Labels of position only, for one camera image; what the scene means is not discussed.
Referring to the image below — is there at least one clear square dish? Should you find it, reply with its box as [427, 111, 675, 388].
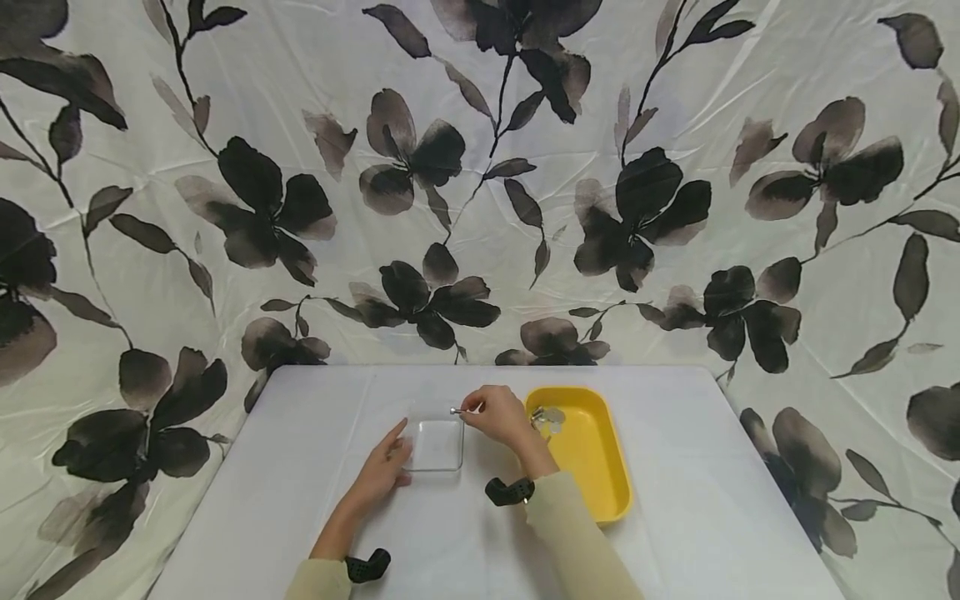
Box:
[405, 417, 466, 473]

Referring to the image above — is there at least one black wrist band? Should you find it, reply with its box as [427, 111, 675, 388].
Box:
[484, 476, 537, 508]
[345, 547, 393, 584]

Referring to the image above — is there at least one yellow rectangular tray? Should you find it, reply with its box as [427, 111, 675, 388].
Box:
[522, 386, 634, 528]

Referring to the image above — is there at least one person's right hand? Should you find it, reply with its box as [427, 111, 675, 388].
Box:
[458, 385, 561, 481]

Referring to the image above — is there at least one person's right forearm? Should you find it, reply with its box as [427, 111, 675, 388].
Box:
[517, 454, 648, 600]

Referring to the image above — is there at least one person's left hand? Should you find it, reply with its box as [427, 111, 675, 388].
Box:
[340, 418, 415, 523]

